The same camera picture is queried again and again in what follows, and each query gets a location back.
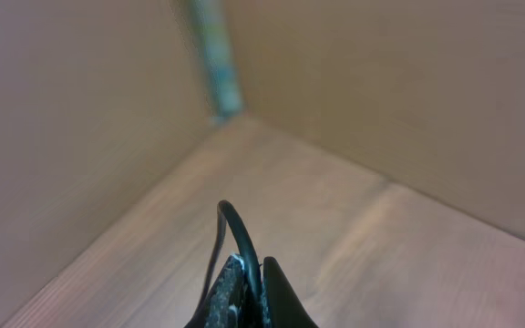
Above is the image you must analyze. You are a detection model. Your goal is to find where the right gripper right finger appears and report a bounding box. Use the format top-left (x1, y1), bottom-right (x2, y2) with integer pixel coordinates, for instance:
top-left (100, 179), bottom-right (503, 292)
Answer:
top-left (262, 257), bottom-right (318, 328)

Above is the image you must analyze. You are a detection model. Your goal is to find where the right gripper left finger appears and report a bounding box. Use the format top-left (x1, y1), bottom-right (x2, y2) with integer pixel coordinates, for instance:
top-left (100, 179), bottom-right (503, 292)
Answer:
top-left (184, 253), bottom-right (246, 328)

